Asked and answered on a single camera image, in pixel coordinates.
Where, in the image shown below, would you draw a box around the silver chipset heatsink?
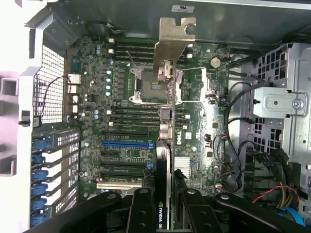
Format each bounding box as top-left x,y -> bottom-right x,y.
174,156 -> 191,175

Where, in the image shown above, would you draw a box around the metal drive cage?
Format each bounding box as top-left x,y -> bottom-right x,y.
251,42 -> 311,158

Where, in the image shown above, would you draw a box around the black power wire bundle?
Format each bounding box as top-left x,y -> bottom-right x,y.
244,144 -> 292,191

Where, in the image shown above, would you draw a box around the blue wire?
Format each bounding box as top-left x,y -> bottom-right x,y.
279,206 -> 304,228

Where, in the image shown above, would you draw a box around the CPU socket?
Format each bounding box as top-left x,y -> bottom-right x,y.
128,67 -> 171,105

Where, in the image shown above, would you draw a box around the open grey PC case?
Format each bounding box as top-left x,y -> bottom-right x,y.
0,0 -> 311,233

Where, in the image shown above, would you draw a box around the green motherboard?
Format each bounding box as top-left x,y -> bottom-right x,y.
64,36 -> 231,197

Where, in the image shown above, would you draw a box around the open metal socket cover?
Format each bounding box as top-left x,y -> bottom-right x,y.
174,67 -> 212,102

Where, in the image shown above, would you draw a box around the blue card retention clip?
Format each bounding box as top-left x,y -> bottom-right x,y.
32,183 -> 49,197
31,169 -> 49,183
31,154 -> 46,167
32,138 -> 53,153
31,198 -> 47,212

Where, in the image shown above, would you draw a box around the white expansion slot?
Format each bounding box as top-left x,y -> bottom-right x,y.
96,182 -> 143,189

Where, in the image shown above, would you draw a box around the yellow wires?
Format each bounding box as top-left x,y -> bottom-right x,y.
279,186 -> 296,208

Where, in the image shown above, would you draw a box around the red wire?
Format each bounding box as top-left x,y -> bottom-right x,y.
251,185 -> 300,212

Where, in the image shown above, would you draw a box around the blue expansion slot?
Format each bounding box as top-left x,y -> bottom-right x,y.
101,140 -> 155,148

